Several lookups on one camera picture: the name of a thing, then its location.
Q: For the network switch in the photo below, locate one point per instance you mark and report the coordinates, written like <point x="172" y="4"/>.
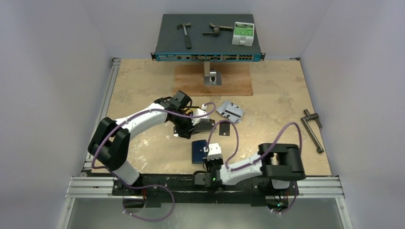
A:
<point x="171" y="43"/>

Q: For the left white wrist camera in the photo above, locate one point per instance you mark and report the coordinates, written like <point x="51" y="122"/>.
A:
<point x="200" y="114"/>

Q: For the metal crank handle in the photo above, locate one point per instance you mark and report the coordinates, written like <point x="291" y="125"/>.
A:
<point x="305" y="121"/>

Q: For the plywood board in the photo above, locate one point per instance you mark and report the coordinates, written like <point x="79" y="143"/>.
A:
<point x="236" y="80"/>

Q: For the aluminium frame rail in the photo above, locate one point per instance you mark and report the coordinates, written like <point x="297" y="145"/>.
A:
<point x="280" y="94"/>

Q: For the hammer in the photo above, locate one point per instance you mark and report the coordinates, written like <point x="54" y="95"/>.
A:
<point x="186" y="36"/>

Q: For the fallen black card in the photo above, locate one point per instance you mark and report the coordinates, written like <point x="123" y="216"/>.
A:
<point x="176" y="131"/>

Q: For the black card pile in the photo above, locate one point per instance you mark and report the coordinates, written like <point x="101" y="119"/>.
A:
<point x="205" y="125"/>

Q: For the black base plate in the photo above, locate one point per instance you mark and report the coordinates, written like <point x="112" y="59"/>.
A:
<point x="203" y="188"/>

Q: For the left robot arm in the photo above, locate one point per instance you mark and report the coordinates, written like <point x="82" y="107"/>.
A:
<point x="110" y="143"/>

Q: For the white green box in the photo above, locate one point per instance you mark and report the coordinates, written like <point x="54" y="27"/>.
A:
<point x="243" y="34"/>

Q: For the rusty metal clamp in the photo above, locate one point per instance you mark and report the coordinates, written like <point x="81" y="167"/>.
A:
<point x="216" y="29"/>

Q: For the metal bracket stand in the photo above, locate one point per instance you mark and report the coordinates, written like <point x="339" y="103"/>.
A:
<point x="211" y="76"/>

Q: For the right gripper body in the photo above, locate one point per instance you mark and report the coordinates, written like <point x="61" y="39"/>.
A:
<point x="212" y="162"/>

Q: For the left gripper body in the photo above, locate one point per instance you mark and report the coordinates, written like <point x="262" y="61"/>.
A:
<point x="184" y="125"/>

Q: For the loose black credit card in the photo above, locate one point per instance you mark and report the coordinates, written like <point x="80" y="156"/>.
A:
<point x="224" y="129"/>

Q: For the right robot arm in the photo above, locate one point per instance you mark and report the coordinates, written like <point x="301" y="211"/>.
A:
<point x="282" y="165"/>

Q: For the navy blue card holder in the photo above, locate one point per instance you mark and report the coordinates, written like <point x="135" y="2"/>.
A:
<point x="198" y="153"/>

